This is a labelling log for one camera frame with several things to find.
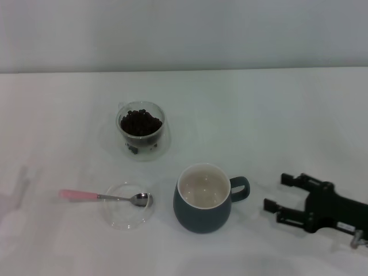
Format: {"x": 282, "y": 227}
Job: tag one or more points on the clear double-wall glass cup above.
{"x": 143, "y": 153}

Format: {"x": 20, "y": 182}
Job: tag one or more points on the silver metal connector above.
{"x": 356, "y": 240}

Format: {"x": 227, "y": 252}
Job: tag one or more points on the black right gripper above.
{"x": 330, "y": 207}

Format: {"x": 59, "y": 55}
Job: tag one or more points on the dark teal ceramic mug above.
{"x": 198, "y": 218}

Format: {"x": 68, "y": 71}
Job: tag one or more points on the dark coffee beans pile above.
{"x": 141, "y": 123}

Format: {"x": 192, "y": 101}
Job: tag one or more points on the clear glass saucer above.
{"x": 123, "y": 218}

